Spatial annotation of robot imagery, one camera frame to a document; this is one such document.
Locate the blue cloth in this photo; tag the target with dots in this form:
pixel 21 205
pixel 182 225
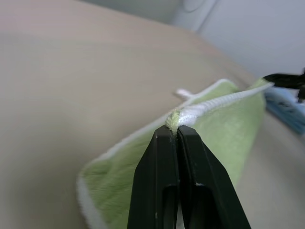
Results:
pixel 286 107

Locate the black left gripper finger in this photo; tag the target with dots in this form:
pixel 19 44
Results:
pixel 209 186
pixel 283 80
pixel 152 181

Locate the green towel with white trim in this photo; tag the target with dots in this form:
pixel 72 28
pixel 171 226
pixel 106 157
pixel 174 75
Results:
pixel 221 133

